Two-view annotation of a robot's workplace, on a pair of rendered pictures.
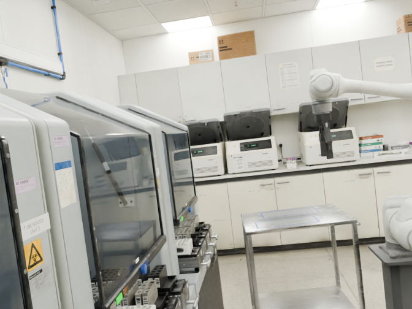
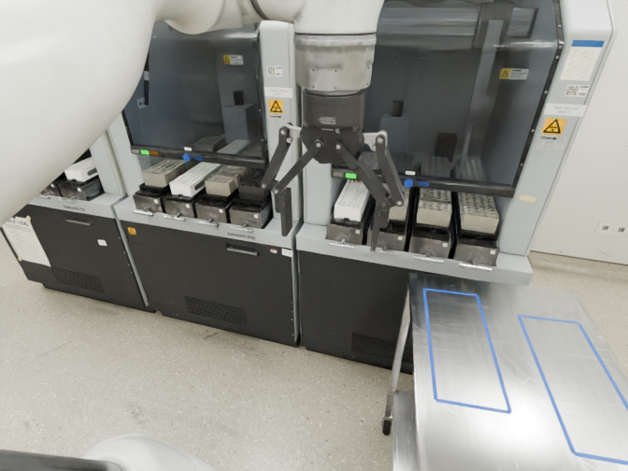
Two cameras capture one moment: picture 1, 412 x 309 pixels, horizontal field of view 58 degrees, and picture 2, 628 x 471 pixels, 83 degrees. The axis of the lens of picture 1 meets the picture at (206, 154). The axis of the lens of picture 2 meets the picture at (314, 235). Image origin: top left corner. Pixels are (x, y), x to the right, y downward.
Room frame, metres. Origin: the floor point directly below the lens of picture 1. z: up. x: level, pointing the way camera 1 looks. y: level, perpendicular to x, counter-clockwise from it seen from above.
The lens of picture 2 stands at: (1.83, -1.03, 1.49)
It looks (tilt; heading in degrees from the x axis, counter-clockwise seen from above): 33 degrees down; 99
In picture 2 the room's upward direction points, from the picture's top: straight up
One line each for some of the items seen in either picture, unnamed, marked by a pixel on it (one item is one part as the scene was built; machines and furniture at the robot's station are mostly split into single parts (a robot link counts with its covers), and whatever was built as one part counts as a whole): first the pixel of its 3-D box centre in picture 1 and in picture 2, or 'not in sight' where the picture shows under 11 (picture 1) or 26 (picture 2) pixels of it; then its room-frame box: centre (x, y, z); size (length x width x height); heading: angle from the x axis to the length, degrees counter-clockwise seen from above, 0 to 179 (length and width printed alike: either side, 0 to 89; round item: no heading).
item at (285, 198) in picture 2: (329, 151); (286, 212); (1.72, -0.57, 1.22); 0.03 x 0.01 x 0.07; 82
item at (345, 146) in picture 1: (325, 131); not in sight; (4.21, -1.37, 1.25); 0.62 x 0.56 x 0.69; 172
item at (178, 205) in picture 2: not in sight; (216, 177); (1.12, 0.50, 0.78); 0.73 x 0.14 x 0.09; 82
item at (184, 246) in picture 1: (161, 249); (354, 197); (1.80, 0.27, 0.83); 0.30 x 0.10 x 0.06; 82
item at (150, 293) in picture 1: (150, 295); (219, 187); (1.24, 0.25, 0.85); 0.12 x 0.02 x 0.06; 173
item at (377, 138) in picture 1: (371, 138); not in sight; (4.29, -1.92, 1.10); 0.24 x 0.13 x 0.10; 81
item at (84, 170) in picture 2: not in sight; (98, 164); (0.55, 0.44, 0.83); 0.30 x 0.10 x 0.06; 82
